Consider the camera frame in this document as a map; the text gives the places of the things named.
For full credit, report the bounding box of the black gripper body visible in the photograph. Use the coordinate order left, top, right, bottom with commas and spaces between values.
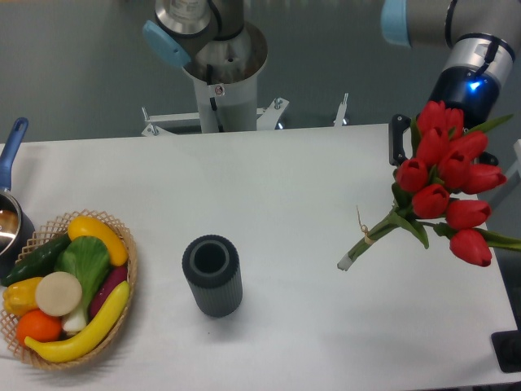
429, 66, 501, 129

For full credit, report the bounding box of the red tulip bouquet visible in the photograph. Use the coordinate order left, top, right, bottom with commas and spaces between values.
337, 101, 520, 271

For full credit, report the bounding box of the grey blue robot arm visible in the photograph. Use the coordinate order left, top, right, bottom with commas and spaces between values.
142, 1, 520, 133

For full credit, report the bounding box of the black device at edge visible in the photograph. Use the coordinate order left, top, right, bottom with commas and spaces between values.
491, 330, 520, 373

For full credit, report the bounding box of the dark grey ribbed vase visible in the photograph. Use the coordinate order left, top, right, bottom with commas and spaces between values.
182, 235, 243, 318

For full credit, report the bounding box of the purple eggplant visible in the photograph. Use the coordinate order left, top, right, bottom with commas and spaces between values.
89, 266, 127, 319

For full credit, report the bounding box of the yellow squash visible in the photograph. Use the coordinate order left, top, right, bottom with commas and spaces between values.
68, 215, 128, 266

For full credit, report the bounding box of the green bok choy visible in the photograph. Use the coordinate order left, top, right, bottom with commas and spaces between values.
54, 236, 111, 336

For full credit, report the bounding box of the woven wicker basket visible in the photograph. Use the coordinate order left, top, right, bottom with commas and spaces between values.
1, 210, 138, 370

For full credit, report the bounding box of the beige round disc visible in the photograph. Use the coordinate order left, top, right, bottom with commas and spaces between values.
35, 271, 82, 317

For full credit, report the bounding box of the green cucumber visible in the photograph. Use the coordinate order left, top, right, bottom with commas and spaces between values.
1, 235, 71, 287

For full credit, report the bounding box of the yellow banana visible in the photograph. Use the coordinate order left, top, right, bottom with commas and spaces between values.
24, 281, 130, 363

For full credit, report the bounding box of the orange fruit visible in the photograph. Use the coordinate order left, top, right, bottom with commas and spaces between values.
16, 310, 62, 345

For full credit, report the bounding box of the yellow bell pepper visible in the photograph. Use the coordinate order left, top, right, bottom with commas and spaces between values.
2, 277, 43, 317

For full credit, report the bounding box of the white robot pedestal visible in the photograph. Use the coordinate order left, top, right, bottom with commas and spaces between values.
184, 22, 268, 133

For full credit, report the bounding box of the white metal frame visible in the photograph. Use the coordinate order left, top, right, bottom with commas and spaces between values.
141, 92, 350, 137

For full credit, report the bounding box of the blue handled saucepan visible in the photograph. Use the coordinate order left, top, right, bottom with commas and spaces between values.
1, 117, 35, 278

